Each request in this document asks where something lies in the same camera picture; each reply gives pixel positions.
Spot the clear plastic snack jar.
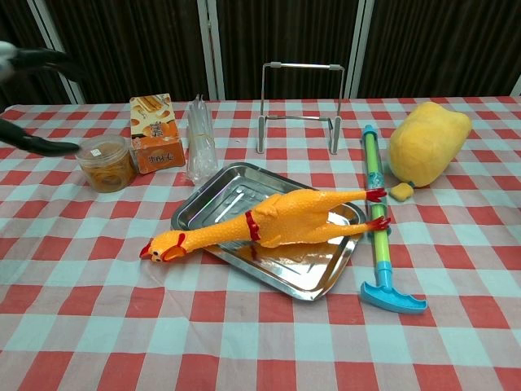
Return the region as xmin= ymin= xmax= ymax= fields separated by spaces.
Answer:
xmin=74 ymin=134 xmax=138 ymax=192

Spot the clear plastic bag bundle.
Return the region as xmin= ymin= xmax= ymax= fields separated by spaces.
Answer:
xmin=185 ymin=94 xmax=219 ymax=184

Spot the red white checkered tablecloth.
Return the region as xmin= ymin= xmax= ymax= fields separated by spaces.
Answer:
xmin=0 ymin=95 xmax=521 ymax=391

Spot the small yellow plush tag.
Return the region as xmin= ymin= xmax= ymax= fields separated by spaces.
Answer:
xmin=389 ymin=182 xmax=414 ymax=201

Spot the metal wire stand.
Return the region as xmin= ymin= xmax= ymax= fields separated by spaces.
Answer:
xmin=256 ymin=61 xmax=346 ymax=156

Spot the orange rubber toy chicken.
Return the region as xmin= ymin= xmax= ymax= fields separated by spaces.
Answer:
xmin=139 ymin=187 xmax=392 ymax=264

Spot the rectangular metal tray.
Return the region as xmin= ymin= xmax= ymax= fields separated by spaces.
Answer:
xmin=171 ymin=161 xmax=370 ymax=301

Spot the white vertical frame post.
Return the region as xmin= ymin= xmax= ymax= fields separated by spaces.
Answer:
xmin=196 ymin=0 xmax=225 ymax=101
xmin=27 ymin=0 xmax=87 ymax=105
xmin=348 ymin=0 xmax=376 ymax=99

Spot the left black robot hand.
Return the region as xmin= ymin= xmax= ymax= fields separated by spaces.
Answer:
xmin=0 ymin=40 xmax=82 ymax=156

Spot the green blue water pump toy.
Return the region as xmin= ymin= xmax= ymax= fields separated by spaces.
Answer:
xmin=359 ymin=124 xmax=429 ymax=314

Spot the yellow plush mango toy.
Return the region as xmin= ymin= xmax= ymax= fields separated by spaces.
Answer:
xmin=388 ymin=101 xmax=473 ymax=189

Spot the orange snack box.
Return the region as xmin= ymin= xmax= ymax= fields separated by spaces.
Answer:
xmin=129 ymin=92 xmax=186 ymax=176

